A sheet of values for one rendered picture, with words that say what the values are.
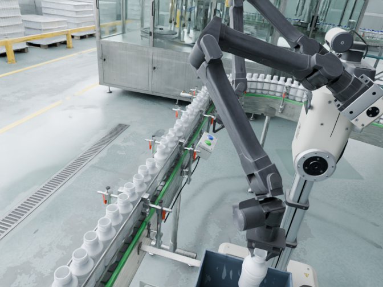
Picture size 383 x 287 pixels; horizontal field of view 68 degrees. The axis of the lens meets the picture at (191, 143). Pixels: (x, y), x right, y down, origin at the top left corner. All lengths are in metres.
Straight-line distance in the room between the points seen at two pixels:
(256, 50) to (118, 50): 4.16
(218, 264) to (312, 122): 0.64
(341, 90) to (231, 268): 0.72
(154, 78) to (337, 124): 3.84
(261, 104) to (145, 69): 2.57
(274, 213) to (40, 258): 1.95
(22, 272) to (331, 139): 2.07
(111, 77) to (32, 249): 3.32
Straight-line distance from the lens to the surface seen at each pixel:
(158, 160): 1.24
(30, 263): 2.41
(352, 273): 2.66
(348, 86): 0.98
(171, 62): 4.58
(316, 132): 1.19
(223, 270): 1.17
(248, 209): 0.70
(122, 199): 0.99
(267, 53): 0.87
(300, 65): 0.91
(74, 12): 9.94
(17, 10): 8.14
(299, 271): 2.10
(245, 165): 0.73
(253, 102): 2.65
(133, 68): 4.86
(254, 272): 0.88
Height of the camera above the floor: 1.78
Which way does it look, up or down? 29 degrees down
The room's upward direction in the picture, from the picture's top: 6 degrees clockwise
